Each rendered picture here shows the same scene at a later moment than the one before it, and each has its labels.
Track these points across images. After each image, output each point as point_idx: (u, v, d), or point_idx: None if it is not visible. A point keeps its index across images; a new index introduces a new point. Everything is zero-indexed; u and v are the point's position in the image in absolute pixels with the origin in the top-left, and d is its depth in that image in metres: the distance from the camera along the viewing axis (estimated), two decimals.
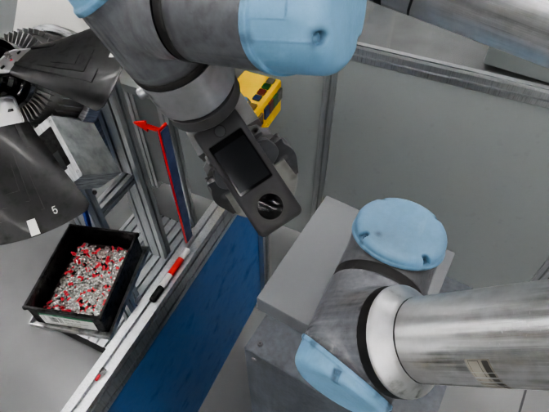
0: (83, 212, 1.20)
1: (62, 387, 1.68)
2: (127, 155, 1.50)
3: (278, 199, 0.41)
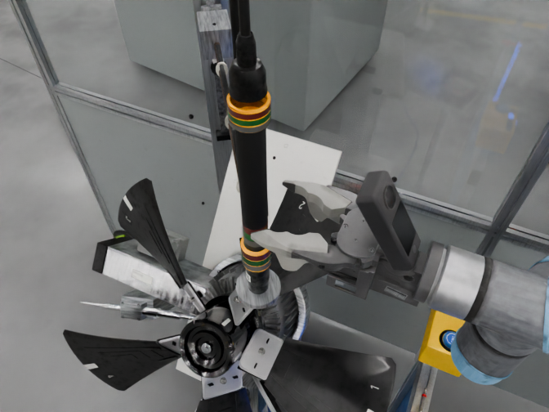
0: None
1: None
2: None
3: (389, 203, 0.46)
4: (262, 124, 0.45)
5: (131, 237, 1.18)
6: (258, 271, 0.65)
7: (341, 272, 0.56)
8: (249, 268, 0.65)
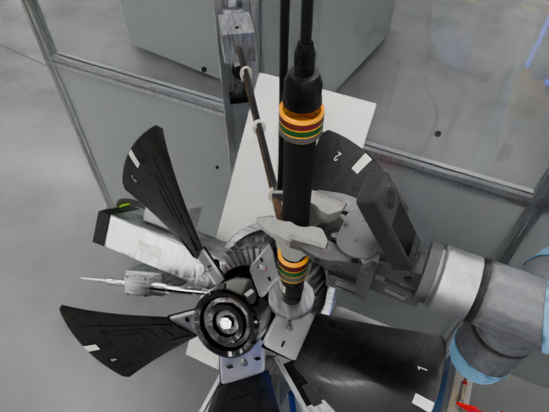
0: (292, 407, 1.09)
1: None
2: None
3: (390, 205, 0.46)
4: (315, 136, 0.44)
5: (136, 206, 1.05)
6: (295, 283, 0.64)
7: (341, 272, 0.56)
8: (286, 279, 0.63)
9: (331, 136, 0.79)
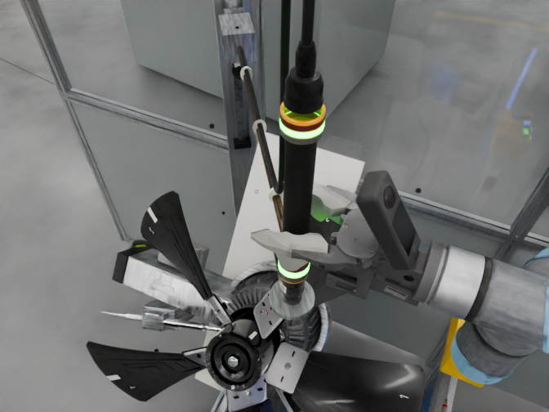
0: None
1: None
2: None
3: (389, 203, 0.46)
4: (316, 136, 0.44)
5: (150, 247, 1.17)
6: (296, 283, 0.64)
7: (341, 272, 0.56)
8: (287, 279, 0.63)
9: None
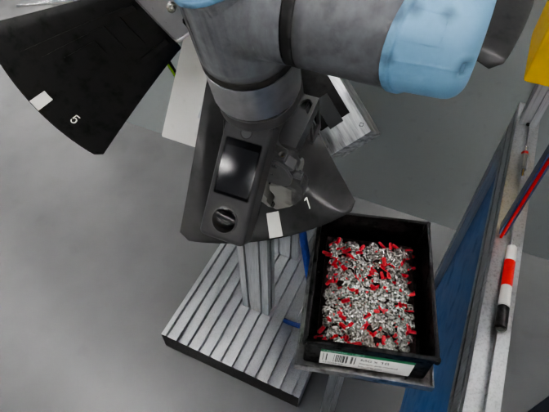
0: None
1: None
2: None
3: (233, 222, 0.42)
4: None
5: None
6: None
7: None
8: None
9: None
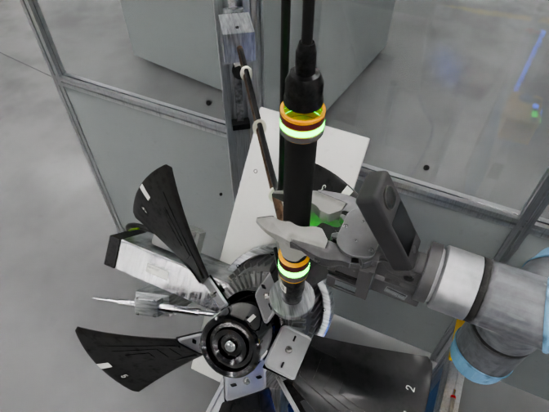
0: None
1: None
2: None
3: (389, 204, 0.46)
4: (317, 135, 0.44)
5: (145, 230, 1.12)
6: (296, 283, 0.63)
7: (341, 272, 0.56)
8: (287, 279, 0.63)
9: (427, 370, 0.84)
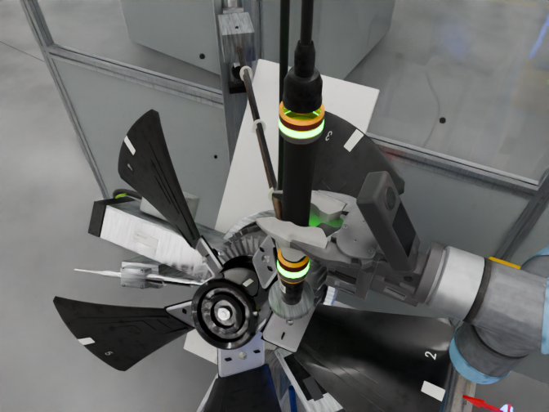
0: (292, 403, 1.07)
1: None
2: None
3: (390, 205, 0.46)
4: (315, 136, 0.44)
5: (132, 196, 1.03)
6: (295, 283, 0.63)
7: (341, 272, 0.56)
8: (286, 279, 0.63)
9: (449, 334, 0.73)
